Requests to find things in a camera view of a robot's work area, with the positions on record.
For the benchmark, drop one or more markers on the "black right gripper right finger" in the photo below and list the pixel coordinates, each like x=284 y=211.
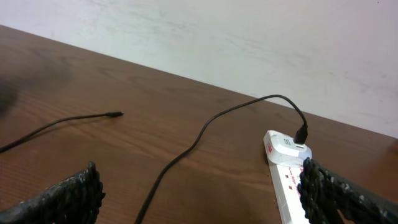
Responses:
x=327 y=197

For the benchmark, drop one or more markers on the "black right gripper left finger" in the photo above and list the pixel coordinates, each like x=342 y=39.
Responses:
x=77 y=199

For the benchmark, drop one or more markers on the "white USB charger plug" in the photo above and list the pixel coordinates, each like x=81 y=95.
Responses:
x=281 y=150

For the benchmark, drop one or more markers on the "white power strip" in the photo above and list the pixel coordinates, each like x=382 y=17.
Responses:
x=285 y=181

